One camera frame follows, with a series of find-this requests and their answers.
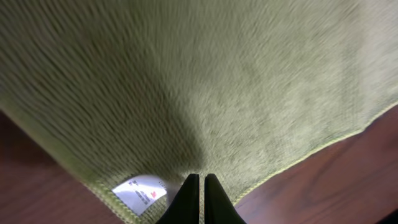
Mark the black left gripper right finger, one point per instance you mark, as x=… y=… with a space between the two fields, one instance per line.
x=218 y=207

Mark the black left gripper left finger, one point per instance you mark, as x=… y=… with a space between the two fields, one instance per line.
x=184 y=208

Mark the light green microfiber cloth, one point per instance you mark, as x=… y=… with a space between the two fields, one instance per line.
x=242 y=89

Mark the white cloth care label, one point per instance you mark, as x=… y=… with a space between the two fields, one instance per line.
x=140 y=192

